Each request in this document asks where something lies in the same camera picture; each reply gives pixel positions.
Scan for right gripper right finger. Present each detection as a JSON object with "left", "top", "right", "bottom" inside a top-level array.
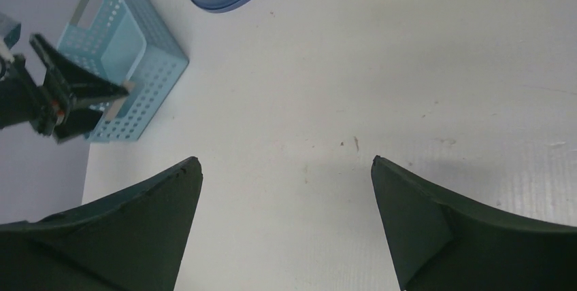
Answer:
[{"left": 371, "top": 156, "right": 576, "bottom": 290}]

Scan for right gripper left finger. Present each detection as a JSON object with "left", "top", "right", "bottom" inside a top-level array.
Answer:
[{"left": 1, "top": 157, "right": 203, "bottom": 290}]

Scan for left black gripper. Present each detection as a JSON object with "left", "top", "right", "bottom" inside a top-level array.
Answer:
[{"left": 1, "top": 33, "right": 129, "bottom": 143}]

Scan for light blue plastic basket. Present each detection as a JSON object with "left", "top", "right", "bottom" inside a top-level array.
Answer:
[{"left": 57, "top": 0, "right": 189, "bottom": 143}]

